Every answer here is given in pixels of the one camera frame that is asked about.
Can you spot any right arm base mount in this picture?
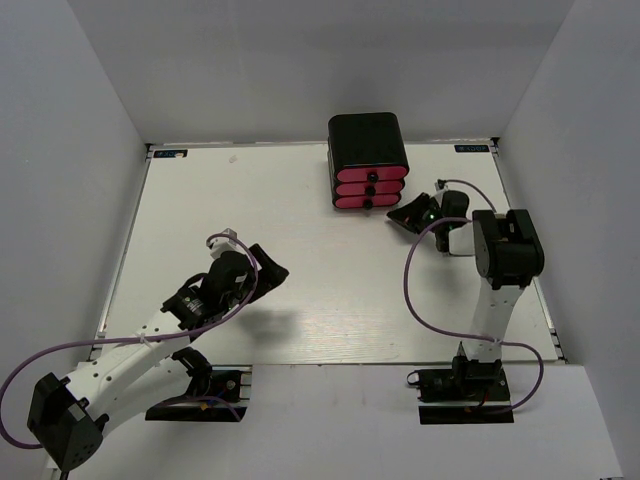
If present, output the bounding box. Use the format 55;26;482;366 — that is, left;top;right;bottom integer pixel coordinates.
406;368;514;425

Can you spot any corner label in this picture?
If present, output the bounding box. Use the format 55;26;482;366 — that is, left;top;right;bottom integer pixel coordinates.
153;149;188;158
454;144;490;153

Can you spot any black drawer cabinet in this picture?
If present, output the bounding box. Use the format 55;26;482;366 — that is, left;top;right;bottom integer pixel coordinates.
327;112;410;203

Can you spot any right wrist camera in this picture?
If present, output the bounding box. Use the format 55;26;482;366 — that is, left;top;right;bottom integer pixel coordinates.
432;179;449;206

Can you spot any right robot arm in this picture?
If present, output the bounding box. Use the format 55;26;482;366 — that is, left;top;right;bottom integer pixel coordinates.
387;189;545;399

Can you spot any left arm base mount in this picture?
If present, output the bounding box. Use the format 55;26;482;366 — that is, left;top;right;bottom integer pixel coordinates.
145;366;252;423

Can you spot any pink bottom drawer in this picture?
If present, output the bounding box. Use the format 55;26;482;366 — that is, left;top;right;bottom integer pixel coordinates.
333;194;401;210

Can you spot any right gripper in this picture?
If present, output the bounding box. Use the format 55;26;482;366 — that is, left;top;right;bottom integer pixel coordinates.
389;191;448;234

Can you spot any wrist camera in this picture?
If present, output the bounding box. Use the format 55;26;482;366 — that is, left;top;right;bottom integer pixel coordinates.
205;228;245;260
432;179;449;206

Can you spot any left corner label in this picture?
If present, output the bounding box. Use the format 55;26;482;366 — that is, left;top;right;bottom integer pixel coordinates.
153;149;188;158

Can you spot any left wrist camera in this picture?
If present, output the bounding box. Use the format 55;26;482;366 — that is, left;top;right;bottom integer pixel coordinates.
205;228;245;260

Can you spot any right corner label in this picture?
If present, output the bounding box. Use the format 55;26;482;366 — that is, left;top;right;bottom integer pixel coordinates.
454;144;490;153

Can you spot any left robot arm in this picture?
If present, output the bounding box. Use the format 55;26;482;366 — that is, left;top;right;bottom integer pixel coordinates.
27;234;289;473

